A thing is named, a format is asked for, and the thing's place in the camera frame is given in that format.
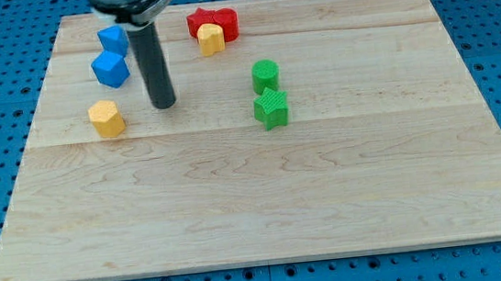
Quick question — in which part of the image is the green star block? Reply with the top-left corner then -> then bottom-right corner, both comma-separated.
253,87 -> 289,130

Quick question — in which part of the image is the blue cube block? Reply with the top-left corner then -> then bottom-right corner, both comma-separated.
91,51 -> 130,88

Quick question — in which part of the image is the red cylinder block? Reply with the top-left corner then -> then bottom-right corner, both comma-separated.
213,8 -> 239,42

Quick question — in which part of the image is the wooden board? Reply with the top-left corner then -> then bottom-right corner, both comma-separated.
0,0 -> 501,281

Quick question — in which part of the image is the green cylinder block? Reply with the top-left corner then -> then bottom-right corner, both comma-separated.
251,59 -> 280,96

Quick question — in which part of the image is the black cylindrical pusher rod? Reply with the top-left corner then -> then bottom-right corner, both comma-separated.
127,24 -> 176,109

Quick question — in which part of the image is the red star block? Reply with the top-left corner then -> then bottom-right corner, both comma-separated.
186,7 -> 217,39

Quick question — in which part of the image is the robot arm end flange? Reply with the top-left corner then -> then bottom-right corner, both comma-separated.
88,0 -> 172,28

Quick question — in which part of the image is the blue pentagon block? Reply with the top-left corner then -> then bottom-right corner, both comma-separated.
97,25 -> 129,57

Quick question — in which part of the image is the yellow heart block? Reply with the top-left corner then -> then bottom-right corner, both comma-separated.
197,23 -> 226,57

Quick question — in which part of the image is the yellow hexagon block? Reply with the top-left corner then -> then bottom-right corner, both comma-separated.
87,100 -> 127,138

